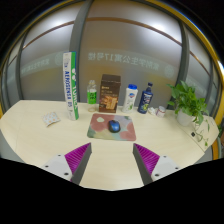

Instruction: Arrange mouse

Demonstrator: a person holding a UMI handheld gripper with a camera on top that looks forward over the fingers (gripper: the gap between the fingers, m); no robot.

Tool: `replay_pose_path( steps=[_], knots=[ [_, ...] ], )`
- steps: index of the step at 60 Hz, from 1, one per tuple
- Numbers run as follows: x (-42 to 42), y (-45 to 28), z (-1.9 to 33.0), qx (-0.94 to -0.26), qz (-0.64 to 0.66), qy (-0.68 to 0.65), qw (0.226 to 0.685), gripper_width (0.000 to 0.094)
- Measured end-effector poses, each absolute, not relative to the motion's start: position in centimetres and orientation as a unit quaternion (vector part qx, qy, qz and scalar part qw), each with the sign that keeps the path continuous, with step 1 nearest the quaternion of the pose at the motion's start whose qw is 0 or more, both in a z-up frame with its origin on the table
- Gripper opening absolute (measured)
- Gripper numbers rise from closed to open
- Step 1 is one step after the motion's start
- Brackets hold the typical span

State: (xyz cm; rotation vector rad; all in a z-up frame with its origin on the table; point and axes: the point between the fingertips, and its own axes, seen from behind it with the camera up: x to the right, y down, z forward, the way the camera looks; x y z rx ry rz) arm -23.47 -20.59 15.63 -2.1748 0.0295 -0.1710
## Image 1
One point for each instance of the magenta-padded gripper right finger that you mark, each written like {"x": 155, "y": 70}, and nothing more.
{"x": 151, "y": 161}

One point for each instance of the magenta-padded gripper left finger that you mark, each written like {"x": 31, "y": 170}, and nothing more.
{"x": 71, "y": 161}

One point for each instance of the blue and black computer mouse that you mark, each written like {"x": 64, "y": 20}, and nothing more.
{"x": 114, "y": 126}

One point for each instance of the pink and green mouse pad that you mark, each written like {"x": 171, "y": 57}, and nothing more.
{"x": 100, "y": 128}

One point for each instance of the small patterned tissue packet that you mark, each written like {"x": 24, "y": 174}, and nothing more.
{"x": 51, "y": 119}

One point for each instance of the crumpled white wrapper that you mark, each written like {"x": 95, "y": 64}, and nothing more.
{"x": 152, "y": 111}

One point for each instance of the dark blue pump bottle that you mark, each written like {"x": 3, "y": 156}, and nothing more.
{"x": 145, "y": 100}

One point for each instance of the white bottle with blue cap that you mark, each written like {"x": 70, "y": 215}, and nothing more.
{"x": 130, "y": 100}

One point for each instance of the green plant in white pot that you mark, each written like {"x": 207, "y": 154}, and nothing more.
{"x": 186, "y": 103}

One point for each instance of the clear bottle with green label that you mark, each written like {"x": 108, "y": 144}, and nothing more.
{"x": 92, "y": 96}

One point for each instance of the white and green shuttlecock tube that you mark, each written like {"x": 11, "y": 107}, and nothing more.
{"x": 71, "y": 86}

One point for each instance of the brown cracker box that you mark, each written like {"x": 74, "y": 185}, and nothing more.
{"x": 109, "y": 93}

